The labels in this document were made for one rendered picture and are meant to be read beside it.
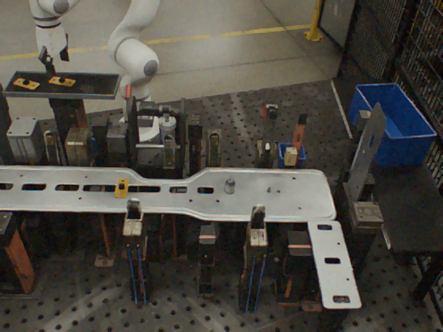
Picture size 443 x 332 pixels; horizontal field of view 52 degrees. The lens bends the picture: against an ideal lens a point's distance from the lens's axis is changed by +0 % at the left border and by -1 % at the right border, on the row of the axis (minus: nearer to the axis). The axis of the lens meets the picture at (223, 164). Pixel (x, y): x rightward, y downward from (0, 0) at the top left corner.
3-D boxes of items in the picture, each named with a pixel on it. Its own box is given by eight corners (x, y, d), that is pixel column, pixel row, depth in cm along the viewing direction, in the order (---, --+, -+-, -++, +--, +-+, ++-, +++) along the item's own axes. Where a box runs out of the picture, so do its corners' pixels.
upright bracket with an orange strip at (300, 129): (278, 216, 178) (299, 114, 144) (278, 214, 179) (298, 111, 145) (285, 216, 178) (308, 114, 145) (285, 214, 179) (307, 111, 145)
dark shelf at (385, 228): (390, 257, 130) (393, 250, 128) (329, 82, 196) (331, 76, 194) (464, 258, 131) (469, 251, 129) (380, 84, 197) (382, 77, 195)
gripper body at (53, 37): (45, 10, 146) (52, 42, 154) (28, 24, 139) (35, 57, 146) (66, 13, 145) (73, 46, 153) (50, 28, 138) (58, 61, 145)
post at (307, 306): (302, 312, 149) (319, 259, 129) (297, 282, 157) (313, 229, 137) (322, 312, 149) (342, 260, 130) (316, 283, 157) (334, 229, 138)
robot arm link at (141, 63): (138, 81, 193) (133, 29, 176) (166, 101, 184) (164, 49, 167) (115, 92, 187) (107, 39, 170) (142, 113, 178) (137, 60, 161)
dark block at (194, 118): (187, 209, 179) (187, 124, 150) (188, 196, 184) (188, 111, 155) (200, 209, 179) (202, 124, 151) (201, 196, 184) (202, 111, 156)
